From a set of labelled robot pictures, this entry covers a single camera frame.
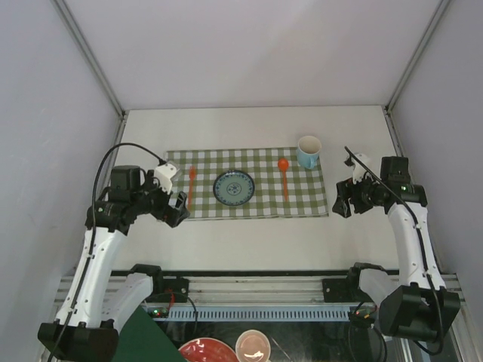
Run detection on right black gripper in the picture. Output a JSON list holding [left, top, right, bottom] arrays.
[[333, 170, 383, 217]]

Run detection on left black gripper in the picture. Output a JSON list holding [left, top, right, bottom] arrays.
[[131, 170, 189, 227]]

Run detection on orange plastic fork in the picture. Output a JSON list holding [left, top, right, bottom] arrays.
[[188, 165, 197, 208]]

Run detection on light blue mug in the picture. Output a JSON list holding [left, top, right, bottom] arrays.
[[297, 136, 321, 170]]

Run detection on green white checkered cloth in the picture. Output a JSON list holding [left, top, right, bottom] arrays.
[[165, 147, 329, 221]]

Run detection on orange plastic spoon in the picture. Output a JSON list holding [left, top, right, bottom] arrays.
[[278, 158, 289, 202]]

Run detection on blue patterned plate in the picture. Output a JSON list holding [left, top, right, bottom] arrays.
[[213, 170, 255, 207]]

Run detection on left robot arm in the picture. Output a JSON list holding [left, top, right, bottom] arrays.
[[38, 162, 189, 361]]

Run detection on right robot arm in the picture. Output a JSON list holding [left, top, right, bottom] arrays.
[[332, 152, 460, 344]]

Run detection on green board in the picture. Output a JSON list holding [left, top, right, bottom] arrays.
[[81, 304, 186, 362]]

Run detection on red plate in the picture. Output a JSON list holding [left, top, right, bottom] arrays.
[[178, 337, 238, 362]]

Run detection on pink bowl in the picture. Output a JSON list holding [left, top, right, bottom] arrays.
[[235, 330, 272, 362]]

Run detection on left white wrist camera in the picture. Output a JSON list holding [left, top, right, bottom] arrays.
[[154, 162, 180, 194]]

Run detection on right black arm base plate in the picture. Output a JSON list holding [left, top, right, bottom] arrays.
[[322, 278, 365, 303]]

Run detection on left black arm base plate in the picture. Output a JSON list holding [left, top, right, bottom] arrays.
[[148, 278, 189, 303]]

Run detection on aluminium frame rail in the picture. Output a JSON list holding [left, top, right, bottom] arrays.
[[54, 274, 467, 307]]

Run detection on perforated grey cable tray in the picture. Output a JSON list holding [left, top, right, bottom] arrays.
[[146, 305, 354, 322]]

